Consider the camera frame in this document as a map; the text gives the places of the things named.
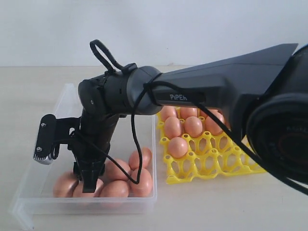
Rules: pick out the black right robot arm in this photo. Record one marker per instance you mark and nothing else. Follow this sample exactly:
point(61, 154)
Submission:
point(262, 95)

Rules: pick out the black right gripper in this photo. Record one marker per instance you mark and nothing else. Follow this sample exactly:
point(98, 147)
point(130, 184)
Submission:
point(90, 149)

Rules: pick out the yellow plastic egg tray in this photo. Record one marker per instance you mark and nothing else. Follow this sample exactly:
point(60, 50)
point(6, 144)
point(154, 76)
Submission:
point(207, 157)

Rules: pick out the brown egg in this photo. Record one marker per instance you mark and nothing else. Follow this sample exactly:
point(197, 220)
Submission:
point(113, 172)
point(193, 126)
point(205, 115)
point(77, 193)
point(144, 188)
point(65, 185)
point(134, 160)
point(166, 112)
point(172, 127)
point(186, 112)
point(212, 126)
point(116, 188)
point(177, 147)

